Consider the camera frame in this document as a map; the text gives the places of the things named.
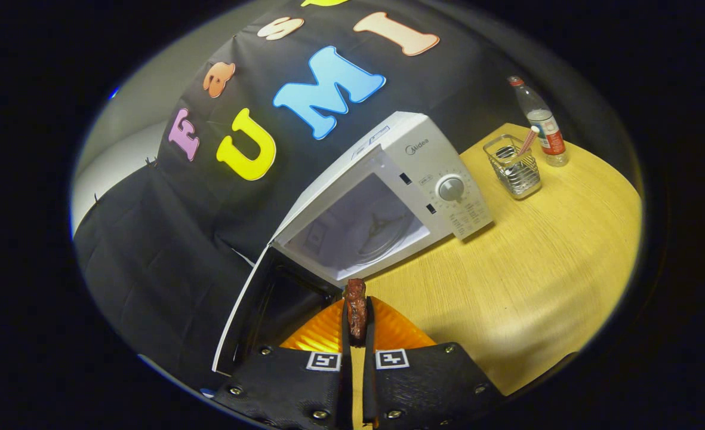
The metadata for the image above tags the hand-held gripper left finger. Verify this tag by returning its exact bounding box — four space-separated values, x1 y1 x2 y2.
212 299 353 430

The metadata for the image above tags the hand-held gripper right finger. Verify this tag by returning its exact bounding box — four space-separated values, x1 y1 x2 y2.
362 297 505 430

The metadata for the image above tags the red meat piece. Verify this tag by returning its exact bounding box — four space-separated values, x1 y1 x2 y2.
344 278 368 347

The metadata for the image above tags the white toaster oven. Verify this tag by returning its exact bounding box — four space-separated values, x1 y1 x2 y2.
212 111 494 377

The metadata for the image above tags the glass turntable plate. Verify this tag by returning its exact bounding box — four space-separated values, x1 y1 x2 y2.
322 203 417 265

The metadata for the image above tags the pink striped straw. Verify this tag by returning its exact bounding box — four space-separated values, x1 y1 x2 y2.
516 125 541 157

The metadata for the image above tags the clear plastic water bottle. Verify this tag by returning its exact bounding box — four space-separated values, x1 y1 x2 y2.
506 76 569 167

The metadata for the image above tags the metal wire utensil basket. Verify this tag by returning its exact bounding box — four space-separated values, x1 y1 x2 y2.
483 134 542 199

